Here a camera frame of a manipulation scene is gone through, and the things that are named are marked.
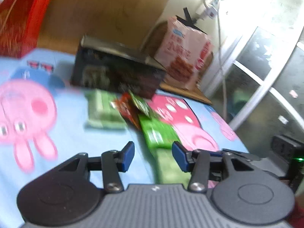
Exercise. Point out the white power strip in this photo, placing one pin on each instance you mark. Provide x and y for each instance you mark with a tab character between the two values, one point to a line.
213	2

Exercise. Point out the black cardboard box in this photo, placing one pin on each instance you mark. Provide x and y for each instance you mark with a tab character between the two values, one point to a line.
118	73

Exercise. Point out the red snack packet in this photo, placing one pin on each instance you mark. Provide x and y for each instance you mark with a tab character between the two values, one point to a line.
127	110

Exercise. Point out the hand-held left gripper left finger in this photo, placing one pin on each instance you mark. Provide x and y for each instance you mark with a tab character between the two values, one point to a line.
126	158

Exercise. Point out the bright green snack packet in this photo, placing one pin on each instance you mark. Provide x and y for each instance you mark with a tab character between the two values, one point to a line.
158	131

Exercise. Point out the printed cartoon blanket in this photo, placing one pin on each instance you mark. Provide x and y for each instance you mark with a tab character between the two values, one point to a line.
71	133

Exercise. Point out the pink snack bag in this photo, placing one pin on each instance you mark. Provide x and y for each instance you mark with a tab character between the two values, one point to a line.
182	49

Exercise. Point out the small dark green snack packet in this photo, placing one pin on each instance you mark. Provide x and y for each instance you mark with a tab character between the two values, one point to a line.
140	103

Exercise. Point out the light green snack packet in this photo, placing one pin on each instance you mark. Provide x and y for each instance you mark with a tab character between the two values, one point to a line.
104	109

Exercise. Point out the long dark green snack packet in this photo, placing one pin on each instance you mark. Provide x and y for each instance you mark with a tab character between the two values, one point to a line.
169	166

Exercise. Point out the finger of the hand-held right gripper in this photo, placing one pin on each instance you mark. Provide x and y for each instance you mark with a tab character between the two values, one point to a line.
244	155

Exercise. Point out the white window frame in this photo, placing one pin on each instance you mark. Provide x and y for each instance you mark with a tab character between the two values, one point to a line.
257	85

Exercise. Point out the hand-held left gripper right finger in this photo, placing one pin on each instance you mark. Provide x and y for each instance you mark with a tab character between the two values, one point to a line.
180	158

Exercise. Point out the crossed black tape strips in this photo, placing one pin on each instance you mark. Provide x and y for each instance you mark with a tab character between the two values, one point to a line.
190	21

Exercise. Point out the red cardboard box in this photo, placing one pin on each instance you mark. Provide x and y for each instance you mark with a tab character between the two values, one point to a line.
21	16

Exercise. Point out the wooden board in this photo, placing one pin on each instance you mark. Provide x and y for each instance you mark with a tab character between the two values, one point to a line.
106	9

